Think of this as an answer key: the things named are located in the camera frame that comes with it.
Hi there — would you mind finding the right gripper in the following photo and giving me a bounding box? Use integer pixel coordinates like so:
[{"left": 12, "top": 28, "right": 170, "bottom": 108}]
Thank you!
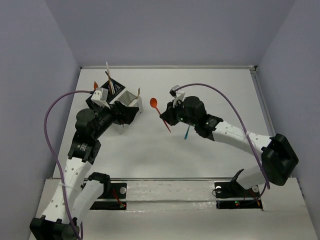
[{"left": 160, "top": 98, "right": 198, "bottom": 127}]

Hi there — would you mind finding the orange plastic spoon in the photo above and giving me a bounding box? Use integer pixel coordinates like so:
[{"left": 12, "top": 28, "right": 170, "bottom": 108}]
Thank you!
[{"left": 149, "top": 97, "right": 171, "bottom": 133}]

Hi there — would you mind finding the iridescent metal fork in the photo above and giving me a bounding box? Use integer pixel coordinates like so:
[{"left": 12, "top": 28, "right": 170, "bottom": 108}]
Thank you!
[{"left": 184, "top": 125, "right": 191, "bottom": 140}]

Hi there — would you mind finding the orange plastic knife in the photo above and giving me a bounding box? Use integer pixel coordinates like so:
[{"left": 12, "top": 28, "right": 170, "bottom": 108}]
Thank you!
[{"left": 93, "top": 82, "right": 99, "bottom": 90}]

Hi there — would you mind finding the white chopstick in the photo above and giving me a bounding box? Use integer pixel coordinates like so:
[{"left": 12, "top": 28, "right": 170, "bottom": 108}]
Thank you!
[{"left": 105, "top": 61, "right": 115, "bottom": 95}]

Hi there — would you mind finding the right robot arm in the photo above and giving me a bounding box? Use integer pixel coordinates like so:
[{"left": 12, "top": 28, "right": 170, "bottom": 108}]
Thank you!
[{"left": 160, "top": 96, "right": 299, "bottom": 196}]

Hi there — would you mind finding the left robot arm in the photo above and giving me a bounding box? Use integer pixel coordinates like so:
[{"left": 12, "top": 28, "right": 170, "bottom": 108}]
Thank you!
[{"left": 30, "top": 101, "right": 140, "bottom": 240}]

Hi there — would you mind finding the white utensil caddy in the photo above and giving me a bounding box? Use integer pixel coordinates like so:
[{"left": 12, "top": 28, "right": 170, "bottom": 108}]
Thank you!
[{"left": 114, "top": 89, "right": 144, "bottom": 135}]

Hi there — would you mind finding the black utensil caddy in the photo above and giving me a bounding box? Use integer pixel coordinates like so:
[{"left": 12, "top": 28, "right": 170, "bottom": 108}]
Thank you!
[{"left": 86, "top": 79, "right": 126, "bottom": 107}]

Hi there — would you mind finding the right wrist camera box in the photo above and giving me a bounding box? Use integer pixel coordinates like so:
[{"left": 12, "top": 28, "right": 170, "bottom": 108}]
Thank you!
[{"left": 169, "top": 85, "right": 185, "bottom": 108}]

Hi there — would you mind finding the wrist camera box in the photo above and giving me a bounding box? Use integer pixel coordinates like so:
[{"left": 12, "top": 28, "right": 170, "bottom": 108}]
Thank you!
[
  {"left": 169, "top": 85, "right": 185, "bottom": 108},
  {"left": 90, "top": 87, "right": 110, "bottom": 108}
]

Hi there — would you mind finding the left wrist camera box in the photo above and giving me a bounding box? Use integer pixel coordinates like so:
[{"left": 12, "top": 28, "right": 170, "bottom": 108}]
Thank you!
[{"left": 90, "top": 87, "right": 110, "bottom": 108}]

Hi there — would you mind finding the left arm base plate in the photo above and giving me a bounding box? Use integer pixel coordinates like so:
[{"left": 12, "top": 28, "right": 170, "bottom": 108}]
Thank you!
[{"left": 90, "top": 181, "right": 127, "bottom": 211}]

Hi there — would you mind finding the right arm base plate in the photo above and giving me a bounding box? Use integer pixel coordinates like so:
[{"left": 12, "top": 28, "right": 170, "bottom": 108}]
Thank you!
[{"left": 211, "top": 181, "right": 263, "bottom": 210}]

